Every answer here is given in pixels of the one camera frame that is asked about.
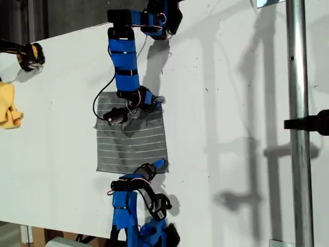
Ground grey striped towel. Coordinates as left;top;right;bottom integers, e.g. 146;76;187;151
94;90;171;175

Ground white table leg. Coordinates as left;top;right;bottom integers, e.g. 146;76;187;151
20;225;33;244

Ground steel post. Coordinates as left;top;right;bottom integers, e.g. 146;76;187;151
285;0;316;247

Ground black camera cable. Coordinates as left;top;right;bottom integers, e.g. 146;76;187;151
92;69;116;120

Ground brown cardboard box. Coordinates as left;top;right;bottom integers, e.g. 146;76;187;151
32;226;113;247

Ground yellow cloth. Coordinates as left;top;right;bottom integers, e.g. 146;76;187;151
0;81;24;130

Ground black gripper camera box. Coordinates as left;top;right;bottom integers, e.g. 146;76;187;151
102;107;129;127
150;193;172;221

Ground black clamp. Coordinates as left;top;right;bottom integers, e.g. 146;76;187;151
283;109;329;136

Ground white plastic container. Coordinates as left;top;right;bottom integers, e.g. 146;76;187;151
45;236;87;247

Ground black yellow power drill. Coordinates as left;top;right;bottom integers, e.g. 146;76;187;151
0;38;46;73

